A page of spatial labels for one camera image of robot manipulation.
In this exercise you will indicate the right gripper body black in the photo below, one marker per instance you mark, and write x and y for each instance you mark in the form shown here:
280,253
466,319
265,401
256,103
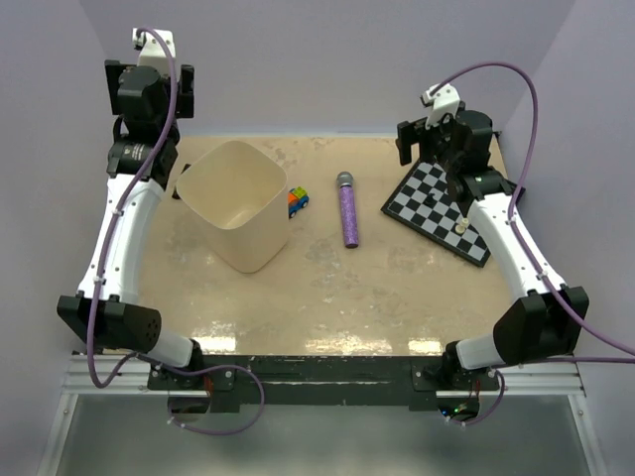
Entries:
444,139

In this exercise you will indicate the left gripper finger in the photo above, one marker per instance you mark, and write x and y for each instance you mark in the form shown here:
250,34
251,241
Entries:
186,94
113,71

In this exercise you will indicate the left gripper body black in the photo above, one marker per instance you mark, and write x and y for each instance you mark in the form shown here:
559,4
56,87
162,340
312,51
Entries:
170,91

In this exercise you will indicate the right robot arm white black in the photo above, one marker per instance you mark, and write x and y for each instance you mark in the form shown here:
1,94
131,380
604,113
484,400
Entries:
537,324

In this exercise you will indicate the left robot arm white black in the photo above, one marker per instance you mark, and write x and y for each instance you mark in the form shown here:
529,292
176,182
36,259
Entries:
104,310

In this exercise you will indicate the beige plastic trash bin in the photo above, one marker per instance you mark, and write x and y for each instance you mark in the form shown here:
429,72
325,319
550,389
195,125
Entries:
239,196

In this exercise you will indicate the black white chessboard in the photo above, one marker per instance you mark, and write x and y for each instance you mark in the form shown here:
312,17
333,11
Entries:
406,205

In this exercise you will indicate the purple glitter microphone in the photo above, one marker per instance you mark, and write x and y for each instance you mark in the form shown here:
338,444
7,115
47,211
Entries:
347,206

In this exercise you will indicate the white chess piece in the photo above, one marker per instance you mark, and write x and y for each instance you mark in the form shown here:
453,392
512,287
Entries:
461,226

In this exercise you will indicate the colourful toy car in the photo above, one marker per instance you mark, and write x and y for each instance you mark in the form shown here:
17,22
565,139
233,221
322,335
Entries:
298,198

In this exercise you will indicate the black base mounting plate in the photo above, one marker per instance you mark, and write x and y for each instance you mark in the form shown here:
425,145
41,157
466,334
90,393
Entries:
248,380

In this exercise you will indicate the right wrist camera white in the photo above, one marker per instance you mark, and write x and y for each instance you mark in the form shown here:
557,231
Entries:
441,106

